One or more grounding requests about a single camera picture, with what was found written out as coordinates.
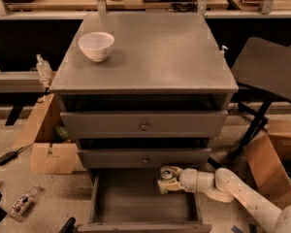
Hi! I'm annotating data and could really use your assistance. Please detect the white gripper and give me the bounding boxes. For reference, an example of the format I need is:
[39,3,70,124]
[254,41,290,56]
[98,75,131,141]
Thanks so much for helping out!
[157,166,198,194]

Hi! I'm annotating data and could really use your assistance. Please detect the green soda can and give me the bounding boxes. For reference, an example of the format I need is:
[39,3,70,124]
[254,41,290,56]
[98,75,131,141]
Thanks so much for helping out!
[159,167,177,181]

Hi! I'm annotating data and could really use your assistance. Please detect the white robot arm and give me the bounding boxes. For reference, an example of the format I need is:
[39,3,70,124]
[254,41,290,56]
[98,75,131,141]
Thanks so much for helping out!
[157,166,291,233]

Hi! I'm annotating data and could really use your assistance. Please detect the grey middle drawer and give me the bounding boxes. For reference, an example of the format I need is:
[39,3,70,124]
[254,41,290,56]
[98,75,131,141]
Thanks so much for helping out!
[78,149,210,169]

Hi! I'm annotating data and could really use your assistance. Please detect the grey open bottom drawer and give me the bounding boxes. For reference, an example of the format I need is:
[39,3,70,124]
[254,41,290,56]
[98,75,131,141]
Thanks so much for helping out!
[78,169,211,233]

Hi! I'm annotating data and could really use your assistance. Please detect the grey top drawer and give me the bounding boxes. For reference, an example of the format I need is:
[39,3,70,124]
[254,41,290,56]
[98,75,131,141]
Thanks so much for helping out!
[60,111,227,139]

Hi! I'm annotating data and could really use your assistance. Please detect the grey drawer cabinet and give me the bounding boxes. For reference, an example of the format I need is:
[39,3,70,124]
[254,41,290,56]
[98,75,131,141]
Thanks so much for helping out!
[48,11,240,186]

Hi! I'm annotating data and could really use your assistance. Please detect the right cardboard box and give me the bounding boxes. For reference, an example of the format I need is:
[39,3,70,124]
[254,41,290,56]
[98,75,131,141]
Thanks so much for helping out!
[243,119,291,209]

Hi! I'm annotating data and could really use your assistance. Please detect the cardboard box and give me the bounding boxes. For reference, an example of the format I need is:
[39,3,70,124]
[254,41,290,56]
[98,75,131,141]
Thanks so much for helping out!
[13,94,82,175]
[243,119,291,209]

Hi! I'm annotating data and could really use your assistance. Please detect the left cardboard box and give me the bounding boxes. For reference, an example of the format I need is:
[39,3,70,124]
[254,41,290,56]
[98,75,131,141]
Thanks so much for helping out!
[13,94,82,175]

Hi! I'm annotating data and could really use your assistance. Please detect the small white pump bottle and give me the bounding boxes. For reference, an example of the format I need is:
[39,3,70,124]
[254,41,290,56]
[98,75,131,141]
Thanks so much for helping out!
[220,45,229,56]

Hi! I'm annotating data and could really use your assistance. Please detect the white ceramic bowl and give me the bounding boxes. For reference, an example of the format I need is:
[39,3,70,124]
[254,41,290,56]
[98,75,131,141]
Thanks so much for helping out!
[78,32,114,62]

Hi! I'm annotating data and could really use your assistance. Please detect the clear plastic bottle on floor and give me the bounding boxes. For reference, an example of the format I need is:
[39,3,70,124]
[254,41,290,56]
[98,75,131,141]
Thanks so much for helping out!
[9,184,43,222]

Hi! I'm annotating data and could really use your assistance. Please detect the black power adapter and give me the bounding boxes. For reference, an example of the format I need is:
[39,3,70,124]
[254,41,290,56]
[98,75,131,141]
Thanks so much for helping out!
[0,148,23,166]

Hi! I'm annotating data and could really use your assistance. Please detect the clear pump bottle on shelf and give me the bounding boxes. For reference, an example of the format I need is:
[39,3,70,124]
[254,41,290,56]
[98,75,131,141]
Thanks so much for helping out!
[36,54,52,79]

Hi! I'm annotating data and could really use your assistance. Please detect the black cable coil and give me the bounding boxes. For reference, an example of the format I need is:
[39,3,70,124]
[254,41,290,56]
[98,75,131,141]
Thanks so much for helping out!
[170,0,198,14]

